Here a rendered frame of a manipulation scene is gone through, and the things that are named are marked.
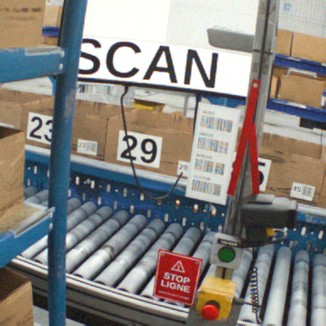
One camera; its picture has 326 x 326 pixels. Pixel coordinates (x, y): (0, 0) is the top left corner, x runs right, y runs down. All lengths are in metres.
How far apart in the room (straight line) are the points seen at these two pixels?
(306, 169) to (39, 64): 1.17
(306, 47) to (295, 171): 4.56
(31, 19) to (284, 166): 1.16
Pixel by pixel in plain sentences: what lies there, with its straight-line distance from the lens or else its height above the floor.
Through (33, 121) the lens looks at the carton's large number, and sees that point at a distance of 1.81.
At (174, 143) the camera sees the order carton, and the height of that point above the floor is 1.01.
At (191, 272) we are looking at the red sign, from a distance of 1.01.
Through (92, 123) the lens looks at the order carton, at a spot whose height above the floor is 1.02.
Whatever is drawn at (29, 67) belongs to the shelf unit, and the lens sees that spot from 0.47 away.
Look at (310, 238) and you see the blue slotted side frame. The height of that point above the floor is 0.78.
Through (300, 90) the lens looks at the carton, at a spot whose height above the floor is 0.97.
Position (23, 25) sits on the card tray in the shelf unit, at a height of 1.37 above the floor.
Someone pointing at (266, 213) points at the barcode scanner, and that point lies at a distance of 0.87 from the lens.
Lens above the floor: 1.37
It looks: 16 degrees down
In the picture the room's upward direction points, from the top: 7 degrees clockwise
